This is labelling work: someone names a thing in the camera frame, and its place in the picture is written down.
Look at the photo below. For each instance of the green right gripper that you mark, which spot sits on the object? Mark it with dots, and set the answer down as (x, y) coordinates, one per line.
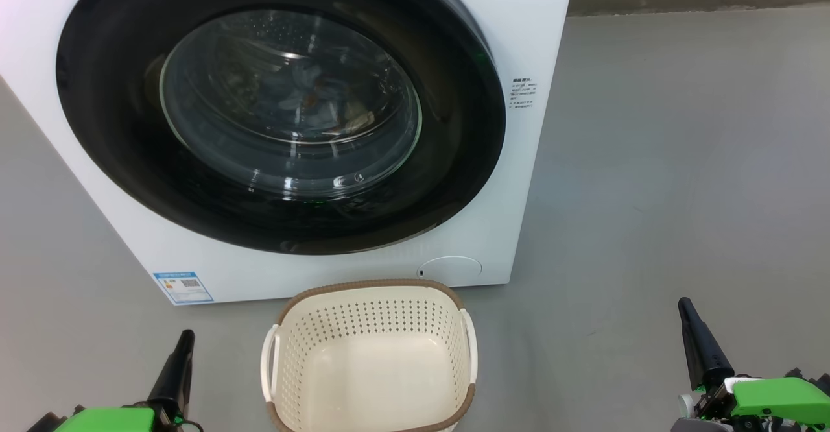
(778, 399)

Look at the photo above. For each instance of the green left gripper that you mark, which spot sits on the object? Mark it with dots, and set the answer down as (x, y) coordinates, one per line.
(110, 420)

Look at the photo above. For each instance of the black round washer door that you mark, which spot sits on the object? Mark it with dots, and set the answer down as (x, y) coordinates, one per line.
(104, 127)

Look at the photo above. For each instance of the blue cartoon print garment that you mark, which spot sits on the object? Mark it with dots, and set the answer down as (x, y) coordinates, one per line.
(301, 88)

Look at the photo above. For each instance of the stainless steel washing machine drum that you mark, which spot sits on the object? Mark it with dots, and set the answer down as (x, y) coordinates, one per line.
(259, 49)

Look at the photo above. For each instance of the white front-load washing machine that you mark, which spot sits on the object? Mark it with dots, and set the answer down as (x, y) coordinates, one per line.
(519, 30)

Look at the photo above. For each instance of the blue energy label sticker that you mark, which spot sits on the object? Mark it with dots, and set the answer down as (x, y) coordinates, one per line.
(183, 287)

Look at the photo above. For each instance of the cream perforated laundry basket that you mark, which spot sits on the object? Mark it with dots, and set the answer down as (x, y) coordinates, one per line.
(369, 380)

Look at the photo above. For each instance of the round filter access cover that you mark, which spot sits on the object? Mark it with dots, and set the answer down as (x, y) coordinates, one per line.
(454, 270)

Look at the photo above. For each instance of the printed text notice sticker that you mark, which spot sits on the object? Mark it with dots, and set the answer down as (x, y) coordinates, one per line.
(524, 93)

